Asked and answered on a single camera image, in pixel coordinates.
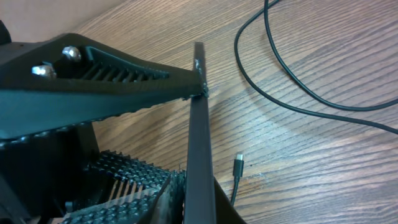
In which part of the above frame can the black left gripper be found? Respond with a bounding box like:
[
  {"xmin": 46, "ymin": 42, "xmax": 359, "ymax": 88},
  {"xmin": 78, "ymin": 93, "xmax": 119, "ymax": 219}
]
[{"xmin": 0, "ymin": 18, "xmax": 187, "ymax": 224}]

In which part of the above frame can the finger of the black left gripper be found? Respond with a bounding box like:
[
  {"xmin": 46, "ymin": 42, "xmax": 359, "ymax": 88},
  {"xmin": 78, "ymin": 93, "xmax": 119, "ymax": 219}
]
[{"xmin": 1, "ymin": 33, "xmax": 204, "ymax": 139}]

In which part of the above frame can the black smartphone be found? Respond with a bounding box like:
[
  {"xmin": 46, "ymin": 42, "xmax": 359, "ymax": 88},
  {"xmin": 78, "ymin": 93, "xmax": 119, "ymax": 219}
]
[{"xmin": 183, "ymin": 42, "xmax": 216, "ymax": 224}]

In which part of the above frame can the black USB charging cable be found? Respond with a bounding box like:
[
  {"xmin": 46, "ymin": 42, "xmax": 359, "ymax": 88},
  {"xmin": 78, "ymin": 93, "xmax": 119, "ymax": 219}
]
[{"xmin": 229, "ymin": 0, "xmax": 398, "ymax": 208}]

